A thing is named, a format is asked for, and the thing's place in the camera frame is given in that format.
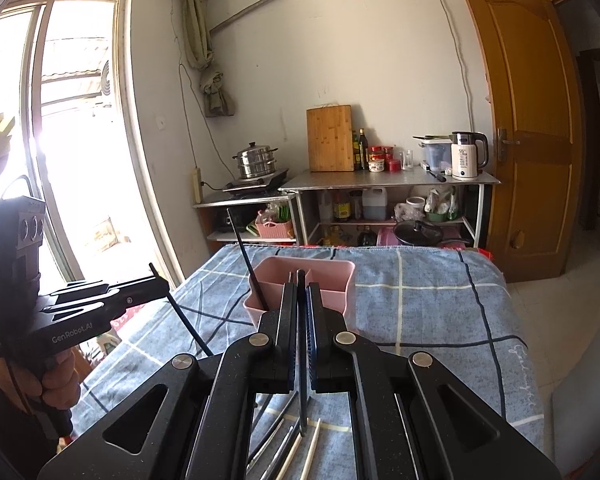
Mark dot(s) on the stainless steel steamer pot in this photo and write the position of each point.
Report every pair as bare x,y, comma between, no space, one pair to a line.
255,160

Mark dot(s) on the green sauce bottle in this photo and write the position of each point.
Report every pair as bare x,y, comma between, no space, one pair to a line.
356,152

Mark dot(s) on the grey metal chopstick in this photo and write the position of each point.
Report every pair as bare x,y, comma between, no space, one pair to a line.
272,427
279,452

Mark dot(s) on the dark glass oil bottle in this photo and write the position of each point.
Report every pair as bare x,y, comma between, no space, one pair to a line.
363,152

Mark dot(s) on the dark chopstick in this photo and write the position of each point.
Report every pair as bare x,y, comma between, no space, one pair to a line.
303,410
264,410

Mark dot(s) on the dark round bottle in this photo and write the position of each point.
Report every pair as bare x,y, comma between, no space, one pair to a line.
366,236

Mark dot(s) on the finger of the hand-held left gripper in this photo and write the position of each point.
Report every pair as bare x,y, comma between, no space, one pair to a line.
105,307
130,287

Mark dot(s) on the black induction cooker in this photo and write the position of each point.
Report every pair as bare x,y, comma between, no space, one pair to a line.
257,185

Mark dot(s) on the black kitchen appliance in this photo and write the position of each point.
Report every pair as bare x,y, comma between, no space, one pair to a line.
232,220

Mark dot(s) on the red tin can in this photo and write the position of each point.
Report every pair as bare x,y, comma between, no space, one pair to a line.
394,165

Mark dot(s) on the white electric kettle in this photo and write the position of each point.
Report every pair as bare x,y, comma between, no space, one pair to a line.
466,157

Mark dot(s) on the soy sauce bottle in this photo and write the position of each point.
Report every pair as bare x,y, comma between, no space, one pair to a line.
341,207

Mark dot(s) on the blue plaid blanket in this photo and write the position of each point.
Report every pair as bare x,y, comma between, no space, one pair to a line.
430,320

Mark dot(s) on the black frying pan with lid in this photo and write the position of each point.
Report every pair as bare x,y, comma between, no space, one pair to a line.
420,232

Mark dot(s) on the wooden door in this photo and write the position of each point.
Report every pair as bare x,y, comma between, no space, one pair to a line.
530,110

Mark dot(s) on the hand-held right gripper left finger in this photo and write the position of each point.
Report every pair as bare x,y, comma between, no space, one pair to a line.
292,330

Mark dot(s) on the beige power strip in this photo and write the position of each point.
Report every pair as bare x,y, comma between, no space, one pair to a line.
197,185

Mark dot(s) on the clear drinking glass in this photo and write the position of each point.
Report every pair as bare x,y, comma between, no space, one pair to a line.
408,160

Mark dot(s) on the pink plastic tub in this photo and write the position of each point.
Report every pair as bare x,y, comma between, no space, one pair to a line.
386,236

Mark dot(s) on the white plastic jug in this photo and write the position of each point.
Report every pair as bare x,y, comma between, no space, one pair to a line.
325,206

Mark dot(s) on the large metal shelf table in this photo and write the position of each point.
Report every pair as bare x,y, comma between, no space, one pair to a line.
395,178

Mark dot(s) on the person's left hand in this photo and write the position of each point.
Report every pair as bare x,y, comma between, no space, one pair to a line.
67,385

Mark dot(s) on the yellow cooking oil bottle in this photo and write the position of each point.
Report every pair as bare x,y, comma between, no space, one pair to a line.
333,236

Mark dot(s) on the white round jar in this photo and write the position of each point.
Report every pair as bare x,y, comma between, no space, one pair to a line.
416,205

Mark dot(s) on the clear plastic storage container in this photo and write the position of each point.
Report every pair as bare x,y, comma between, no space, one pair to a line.
437,155

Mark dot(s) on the bamboo cutting board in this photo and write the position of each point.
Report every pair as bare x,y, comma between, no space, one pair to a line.
330,137

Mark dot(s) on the grey wall pipe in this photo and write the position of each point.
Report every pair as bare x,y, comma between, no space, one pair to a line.
260,5

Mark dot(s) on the pink woven plastic basket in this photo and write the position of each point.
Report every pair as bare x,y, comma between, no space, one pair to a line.
275,229

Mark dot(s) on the plastic jug dark liquid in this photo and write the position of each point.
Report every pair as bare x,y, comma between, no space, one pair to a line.
375,206

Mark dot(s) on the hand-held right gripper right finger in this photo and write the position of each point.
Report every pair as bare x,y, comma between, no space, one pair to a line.
314,330

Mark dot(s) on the pink plastic utensil holder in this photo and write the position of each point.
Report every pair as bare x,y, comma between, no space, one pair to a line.
330,275

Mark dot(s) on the pale chopstick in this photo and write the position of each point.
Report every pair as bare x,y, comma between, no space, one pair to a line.
289,457
311,450

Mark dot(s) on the beige tied curtain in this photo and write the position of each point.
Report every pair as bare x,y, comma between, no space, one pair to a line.
197,25

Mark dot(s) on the sliding glass window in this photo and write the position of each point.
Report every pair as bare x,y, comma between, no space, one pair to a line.
80,160

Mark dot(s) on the small metal shelf table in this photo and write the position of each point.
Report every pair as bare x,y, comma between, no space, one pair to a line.
240,200

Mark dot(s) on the glass jar red lid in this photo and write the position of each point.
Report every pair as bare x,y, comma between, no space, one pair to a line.
387,152

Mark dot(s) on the bundle of plastic bags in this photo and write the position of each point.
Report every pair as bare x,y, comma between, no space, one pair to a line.
442,202

